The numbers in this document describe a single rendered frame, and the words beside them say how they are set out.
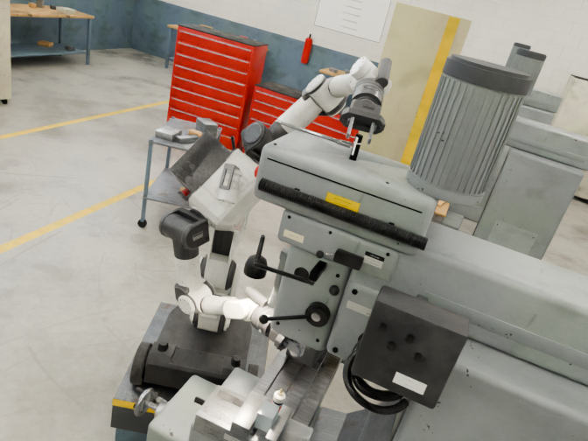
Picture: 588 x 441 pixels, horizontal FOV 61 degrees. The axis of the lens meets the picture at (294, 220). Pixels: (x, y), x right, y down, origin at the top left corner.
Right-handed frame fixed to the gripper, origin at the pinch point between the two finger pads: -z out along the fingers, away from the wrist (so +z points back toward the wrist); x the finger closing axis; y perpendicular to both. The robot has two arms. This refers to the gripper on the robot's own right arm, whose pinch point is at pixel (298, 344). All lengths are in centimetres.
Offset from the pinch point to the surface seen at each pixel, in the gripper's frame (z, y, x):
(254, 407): -0.7, 16.7, -17.0
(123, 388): 81, 84, -5
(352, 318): -17.5, -25.5, -6.6
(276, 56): 654, 54, 726
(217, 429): 3.5, 22.9, -27.4
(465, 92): -23, -91, -1
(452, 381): -48, -28, -8
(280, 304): 3.5, -18.9, -11.6
